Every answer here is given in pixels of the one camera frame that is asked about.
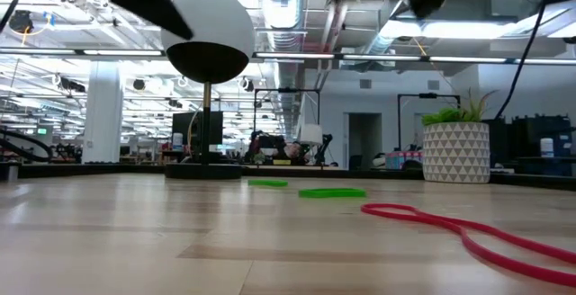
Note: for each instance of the green rubber band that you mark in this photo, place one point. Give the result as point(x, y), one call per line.
point(333, 195)
point(270, 183)

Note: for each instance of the red rubber band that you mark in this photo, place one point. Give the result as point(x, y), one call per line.
point(460, 228)

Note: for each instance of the black background robot arm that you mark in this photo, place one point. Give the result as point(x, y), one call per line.
point(325, 149)
point(265, 142)

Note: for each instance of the white globe table lamp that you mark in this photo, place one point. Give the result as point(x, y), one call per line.
point(216, 25)

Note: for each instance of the black ceiling speaker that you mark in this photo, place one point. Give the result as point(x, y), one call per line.
point(21, 21)
point(248, 84)
point(139, 84)

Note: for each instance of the black ceiling track light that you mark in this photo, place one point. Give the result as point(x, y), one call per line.
point(72, 84)

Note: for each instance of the white building column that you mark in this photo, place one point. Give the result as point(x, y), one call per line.
point(102, 115)

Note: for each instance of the black computer monitor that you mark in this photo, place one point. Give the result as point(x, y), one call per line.
point(184, 126)

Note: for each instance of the white wipes canister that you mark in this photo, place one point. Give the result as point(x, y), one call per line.
point(177, 142)
point(547, 147)

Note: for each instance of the potted plant in patterned planter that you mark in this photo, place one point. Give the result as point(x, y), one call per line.
point(456, 153)

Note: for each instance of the pink blue striped box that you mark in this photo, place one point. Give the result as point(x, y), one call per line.
point(402, 159)

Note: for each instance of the white lampshade lamp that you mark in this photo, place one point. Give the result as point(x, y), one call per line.
point(311, 134)

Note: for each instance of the black equipment rack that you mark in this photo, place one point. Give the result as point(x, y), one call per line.
point(517, 142)

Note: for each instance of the green exit sign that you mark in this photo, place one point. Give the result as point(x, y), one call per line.
point(42, 131)

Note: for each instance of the silver spiral air duct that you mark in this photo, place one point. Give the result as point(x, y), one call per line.
point(382, 43)
point(283, 16)

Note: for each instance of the wall air vent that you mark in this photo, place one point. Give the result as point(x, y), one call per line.
point(366, 84)
point(433, 85)

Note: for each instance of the black metal rig frame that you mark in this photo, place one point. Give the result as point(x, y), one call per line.
point(288, 90)
point(427, 95)

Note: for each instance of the black aluminium table frame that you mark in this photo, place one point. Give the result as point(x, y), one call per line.
point(112, 169)

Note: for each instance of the grey metal post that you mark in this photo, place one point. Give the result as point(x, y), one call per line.
point(12, 173)

